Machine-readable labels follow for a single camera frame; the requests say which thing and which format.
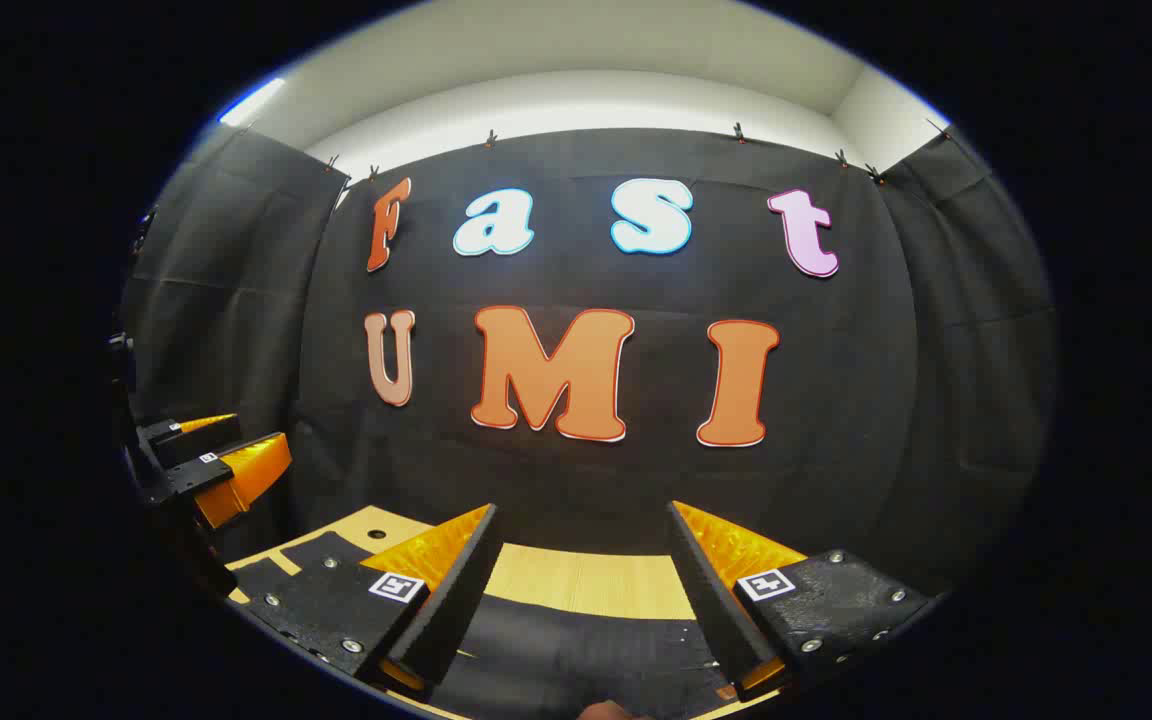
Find dark jeans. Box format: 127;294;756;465
226;530;737;719

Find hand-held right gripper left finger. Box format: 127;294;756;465
234;503;503;696

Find black backdrop cloth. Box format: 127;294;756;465
119;125;1057;601

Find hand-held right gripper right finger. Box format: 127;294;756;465
667;500;935;703

